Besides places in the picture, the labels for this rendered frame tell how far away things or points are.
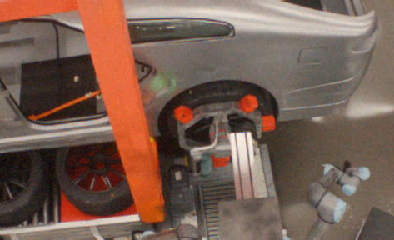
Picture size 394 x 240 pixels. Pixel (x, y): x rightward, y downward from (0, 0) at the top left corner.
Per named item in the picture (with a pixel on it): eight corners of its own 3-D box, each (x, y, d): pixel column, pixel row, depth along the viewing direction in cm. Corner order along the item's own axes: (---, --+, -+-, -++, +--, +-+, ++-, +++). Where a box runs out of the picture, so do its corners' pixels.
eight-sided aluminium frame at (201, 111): (258, 141, 438) (261, 97, 391) (260, 149, 435) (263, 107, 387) (180, 150, 436) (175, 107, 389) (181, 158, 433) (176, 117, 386)
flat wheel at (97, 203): (129, 125, 484) (125, 108, 463) (161, 196, 454) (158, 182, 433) (51, 156, 472) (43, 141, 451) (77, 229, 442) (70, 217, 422)
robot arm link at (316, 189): (295, 200, 334) (324, 175, 375) (312, 211, 330) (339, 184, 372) (305, 182, 329) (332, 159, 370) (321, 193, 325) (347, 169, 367)
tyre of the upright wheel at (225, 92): (262, 57, 397) (159, 72, 397) (269, 87, 385) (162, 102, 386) (261, 112, 455) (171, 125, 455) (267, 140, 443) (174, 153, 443)
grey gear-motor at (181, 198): (190, 171, 484) (187, 149, 453) (197, 222, 464) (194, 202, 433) (167, 174, 483) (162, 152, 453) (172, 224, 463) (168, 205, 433)
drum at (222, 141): (229, 129, 420) (230, 117, 408) (234, 157, 410) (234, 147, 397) (208, 132, 420) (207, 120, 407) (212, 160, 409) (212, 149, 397)
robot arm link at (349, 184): (335, 188, 367) (344, 175, 372) (351, 198, 364) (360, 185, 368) (337, 182, 360) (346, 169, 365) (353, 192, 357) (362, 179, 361)
